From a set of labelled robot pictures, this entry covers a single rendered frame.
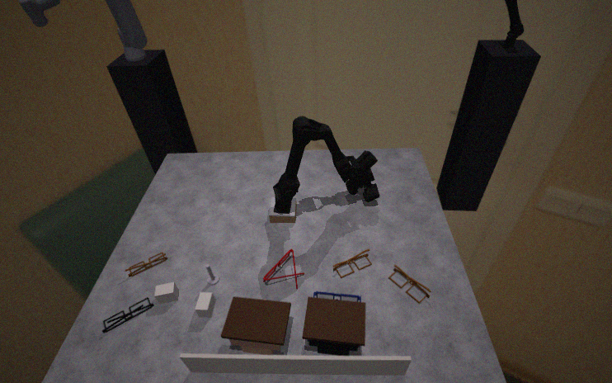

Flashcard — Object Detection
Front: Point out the white flat panel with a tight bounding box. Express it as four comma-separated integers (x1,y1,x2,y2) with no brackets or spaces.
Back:
180,353,412,376

